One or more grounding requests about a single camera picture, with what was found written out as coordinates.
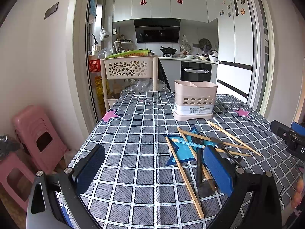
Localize plain bamboo chopstick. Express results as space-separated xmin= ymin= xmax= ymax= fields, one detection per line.
xmin=165 ymin=136 xmax=205 ymax=219

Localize blue patterned chopstick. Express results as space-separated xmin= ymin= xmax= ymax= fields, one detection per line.
xmin=171 ymin=139 xmax=205 ymax=149

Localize dark plastic spoon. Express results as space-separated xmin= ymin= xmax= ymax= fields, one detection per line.
xmin=210 ymin=137 xmax=242 ymax=168
xmin=194 ymin=147 xmax=217 ymax=199

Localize black kitchen faucet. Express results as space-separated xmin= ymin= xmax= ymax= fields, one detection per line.
xmin=88 ymin=33 xmax=98 ymax=45

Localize person's right hand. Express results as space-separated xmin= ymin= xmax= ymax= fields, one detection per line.
xmin=291 ymin=179 xmax=304 ymax=209

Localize pink plastic stool stack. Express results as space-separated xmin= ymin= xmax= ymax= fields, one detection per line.
xmin=12 ymin=105 xmax=68 ymax=174

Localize grey checked tablecloth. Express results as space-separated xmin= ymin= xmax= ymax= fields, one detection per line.
xmin=69 ymin=92 xmax=304 ymax=228

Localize beige utensil holder caddy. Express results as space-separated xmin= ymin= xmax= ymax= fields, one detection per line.
xmin=173 ymin=80 xmax=218 ymax=122

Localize black built-in oven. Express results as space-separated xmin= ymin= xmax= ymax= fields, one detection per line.
xmin=180 ymin=61 xmax=211 ymax=82

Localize white rice cooker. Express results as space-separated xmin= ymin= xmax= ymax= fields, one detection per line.
xmin=209 ymin=50 xmax=218 ymax=61

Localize white refrigerator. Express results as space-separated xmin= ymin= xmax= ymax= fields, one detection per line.
xmin=216 ymin=0 xmax=253 ymax=102

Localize clear plastic bag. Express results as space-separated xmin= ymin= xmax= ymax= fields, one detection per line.
xmin=120 ymin=79 xmax=170 ymax=95

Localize red plastic basket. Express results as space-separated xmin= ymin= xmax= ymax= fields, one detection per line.
xmin=89 ymin=60 xmax=101 ymax=73

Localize beige flower-cutout storage cart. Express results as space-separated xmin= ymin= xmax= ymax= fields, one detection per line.
xmin=100 ymin=55 xmax=159 ymax=111

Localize black wok on stove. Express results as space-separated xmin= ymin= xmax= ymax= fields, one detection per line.
xmin=160 ymin=46 xmax=177 ymax=55

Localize green tray on cart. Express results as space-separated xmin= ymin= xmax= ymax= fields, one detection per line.
xmin=107 ymin=50 xmax=149 ymax=58

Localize black range hood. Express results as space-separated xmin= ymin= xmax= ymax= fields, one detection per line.
xmin=133 ymin=18 xmax=181 ymax=43

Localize white upper cabinets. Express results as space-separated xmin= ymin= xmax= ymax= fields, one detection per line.
xmin=113 ymin=0 xmax=213 ymax=23

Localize wall light switch plate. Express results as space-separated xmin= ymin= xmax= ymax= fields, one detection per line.
xmin=44 ymin=2 xmax=59 ymax=20

